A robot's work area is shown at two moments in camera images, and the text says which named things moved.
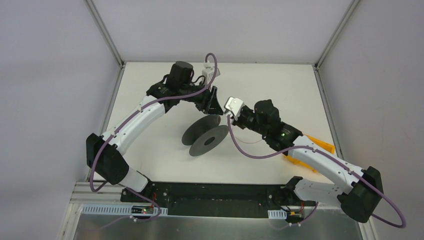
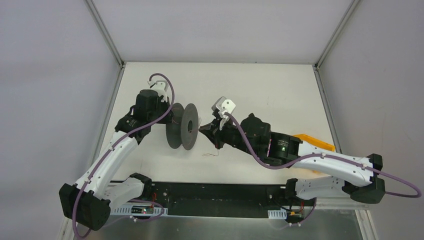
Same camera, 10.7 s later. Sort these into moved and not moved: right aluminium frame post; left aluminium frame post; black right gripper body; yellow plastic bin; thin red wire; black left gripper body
Moved: black left gripper body; thin red wire; black right gripper body
Not moved: right aluminium frame post; left aluminium frame post; yellow plastic bin
